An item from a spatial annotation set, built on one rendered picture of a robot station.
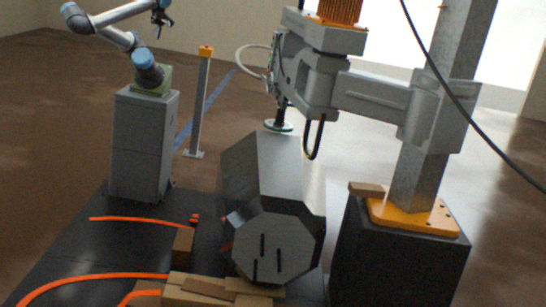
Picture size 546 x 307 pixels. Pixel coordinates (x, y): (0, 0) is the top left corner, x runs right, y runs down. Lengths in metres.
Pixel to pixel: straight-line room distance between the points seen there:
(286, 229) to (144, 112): 1.67
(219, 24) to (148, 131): 6.12
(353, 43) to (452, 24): 0.51
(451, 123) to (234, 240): 1.28
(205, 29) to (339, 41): 7.29
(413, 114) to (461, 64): 0.34
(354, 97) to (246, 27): 7.07
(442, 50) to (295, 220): 1.15
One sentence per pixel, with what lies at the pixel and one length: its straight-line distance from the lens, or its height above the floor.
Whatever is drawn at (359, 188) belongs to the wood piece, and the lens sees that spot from 3.01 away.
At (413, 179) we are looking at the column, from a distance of 2.92.
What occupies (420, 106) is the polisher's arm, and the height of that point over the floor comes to 1.39.
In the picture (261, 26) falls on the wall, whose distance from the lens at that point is 9.80.
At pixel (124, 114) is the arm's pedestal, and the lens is 3.99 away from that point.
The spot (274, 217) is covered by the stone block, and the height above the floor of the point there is 0.73.
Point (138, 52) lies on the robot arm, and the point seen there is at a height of 1.18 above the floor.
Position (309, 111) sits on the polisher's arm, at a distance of 2.93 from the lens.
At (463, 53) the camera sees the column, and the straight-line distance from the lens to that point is 2.78.
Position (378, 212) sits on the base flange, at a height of 0.78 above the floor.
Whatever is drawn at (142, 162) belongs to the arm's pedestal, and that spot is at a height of 0.35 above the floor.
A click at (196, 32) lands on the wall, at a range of 10.01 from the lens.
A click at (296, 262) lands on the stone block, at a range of 2.83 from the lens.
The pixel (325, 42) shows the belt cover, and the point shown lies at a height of 1.60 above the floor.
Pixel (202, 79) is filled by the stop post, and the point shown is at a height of 0.78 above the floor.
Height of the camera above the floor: 1.97
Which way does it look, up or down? 21 degrees down
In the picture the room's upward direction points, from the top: 11 degrees clockwise
